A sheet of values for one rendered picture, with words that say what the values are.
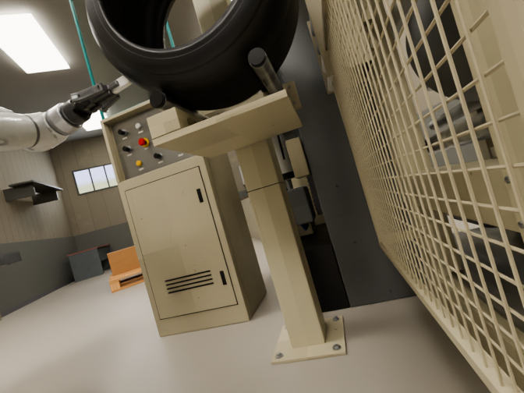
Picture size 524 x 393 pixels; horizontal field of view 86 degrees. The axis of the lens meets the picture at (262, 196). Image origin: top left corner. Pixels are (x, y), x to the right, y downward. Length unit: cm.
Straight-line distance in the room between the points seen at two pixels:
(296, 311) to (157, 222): 90
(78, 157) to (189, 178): 794
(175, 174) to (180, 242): 37
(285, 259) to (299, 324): 25
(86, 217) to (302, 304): 831
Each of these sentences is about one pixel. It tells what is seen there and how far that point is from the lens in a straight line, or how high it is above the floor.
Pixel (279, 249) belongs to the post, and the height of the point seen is 38.
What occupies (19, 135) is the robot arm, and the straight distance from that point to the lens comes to 106.
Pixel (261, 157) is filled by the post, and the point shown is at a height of 73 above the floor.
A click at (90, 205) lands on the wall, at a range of 909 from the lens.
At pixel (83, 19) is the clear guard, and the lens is 218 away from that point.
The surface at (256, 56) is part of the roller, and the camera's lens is 74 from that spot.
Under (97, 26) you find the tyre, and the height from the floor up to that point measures 112.
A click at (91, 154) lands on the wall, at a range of 930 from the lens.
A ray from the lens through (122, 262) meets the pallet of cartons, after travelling 455.
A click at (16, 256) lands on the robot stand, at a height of 63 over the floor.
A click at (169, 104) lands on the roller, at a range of 83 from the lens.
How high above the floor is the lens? 57
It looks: 1 degrees up
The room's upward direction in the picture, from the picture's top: 16 degrees counter-clockwise
